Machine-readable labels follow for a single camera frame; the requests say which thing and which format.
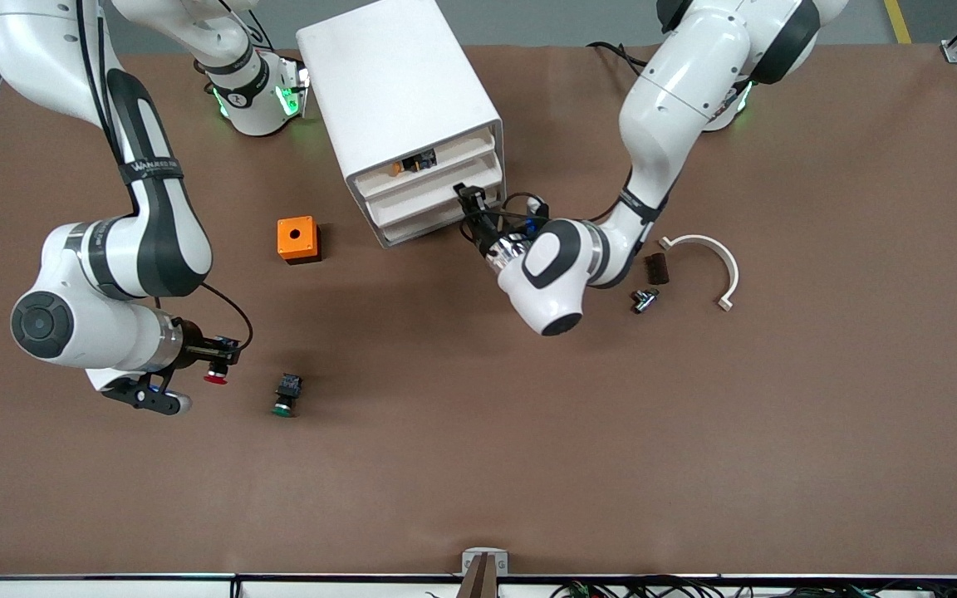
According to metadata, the tangled cable bundle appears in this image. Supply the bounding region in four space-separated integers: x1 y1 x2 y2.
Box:
549 576 957 598

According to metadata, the small orange and black part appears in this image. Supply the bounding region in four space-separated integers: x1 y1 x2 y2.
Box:
394 149 439 177

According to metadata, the green mushroom push button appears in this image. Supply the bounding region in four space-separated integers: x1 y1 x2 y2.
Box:
271 374 305 418

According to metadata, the white half-ring pipe clamp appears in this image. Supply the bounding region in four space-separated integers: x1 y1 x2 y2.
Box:
659 234 740 312

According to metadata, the black cable along right arm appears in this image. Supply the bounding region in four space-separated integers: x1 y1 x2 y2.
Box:
76 0 130 167

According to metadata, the orange button enclosure box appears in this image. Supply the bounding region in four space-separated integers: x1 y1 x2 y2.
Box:
277 216 322 266

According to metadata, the white table edge rail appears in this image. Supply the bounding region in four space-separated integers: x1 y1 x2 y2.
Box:
0 573 957 598

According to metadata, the grey metal table bracket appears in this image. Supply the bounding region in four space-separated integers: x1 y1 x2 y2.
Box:
458 547 510 598

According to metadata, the white drawer with handle cutout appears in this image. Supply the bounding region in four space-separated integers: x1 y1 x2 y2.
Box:
347 125 503 202

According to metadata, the white plain drawer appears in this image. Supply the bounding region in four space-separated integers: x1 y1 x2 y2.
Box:
371 177 506 248
360 152 503 225

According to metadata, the white three-drawer cabinet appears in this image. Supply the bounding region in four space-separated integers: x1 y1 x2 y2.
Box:
296 0 506 249

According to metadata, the black cable at left base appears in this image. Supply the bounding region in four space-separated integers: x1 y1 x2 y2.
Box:
586 40 652 76

